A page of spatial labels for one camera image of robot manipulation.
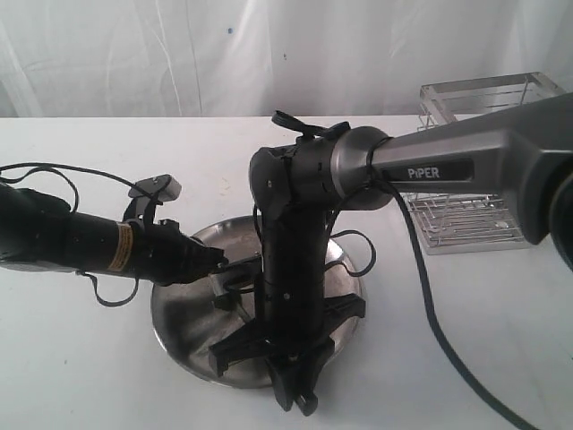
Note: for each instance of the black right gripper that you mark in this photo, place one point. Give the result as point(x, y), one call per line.
point(294, 316)

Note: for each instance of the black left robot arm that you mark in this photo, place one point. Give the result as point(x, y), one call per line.
point(41, 232)

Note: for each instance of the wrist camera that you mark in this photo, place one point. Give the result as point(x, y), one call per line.
point(164, 187)
point(232, 281)

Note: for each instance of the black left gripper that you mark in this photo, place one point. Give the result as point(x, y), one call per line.
point(165, 256)

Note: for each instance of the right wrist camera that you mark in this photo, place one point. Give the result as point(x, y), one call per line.
point(232, 281)

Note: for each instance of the black handled serrated knife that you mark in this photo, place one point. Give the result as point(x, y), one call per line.
point(239, 308)

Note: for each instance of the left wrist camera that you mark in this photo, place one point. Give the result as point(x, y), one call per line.
point(164, 187)

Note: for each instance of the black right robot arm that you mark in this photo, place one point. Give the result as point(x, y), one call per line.
point(523, 154)

